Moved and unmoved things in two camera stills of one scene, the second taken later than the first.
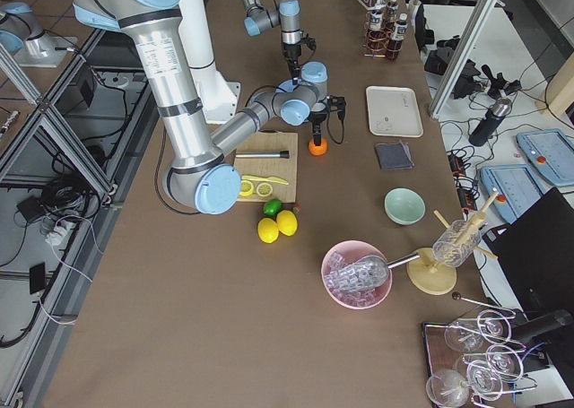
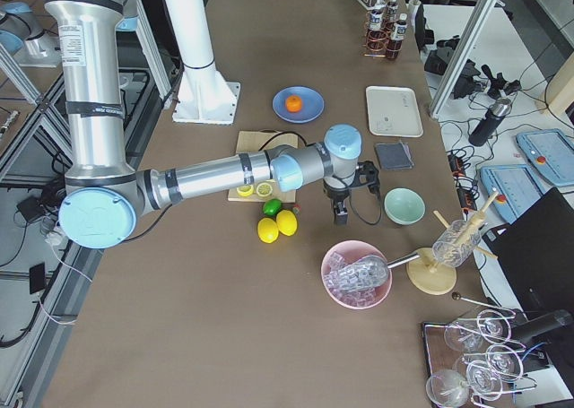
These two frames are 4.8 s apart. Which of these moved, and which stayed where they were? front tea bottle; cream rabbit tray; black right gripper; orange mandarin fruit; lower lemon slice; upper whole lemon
Moved: orange mandarin fruit; black right gripper
Stayed: front tea bottle; upper whole lemon; lower lemon slice; cream rabbit tray
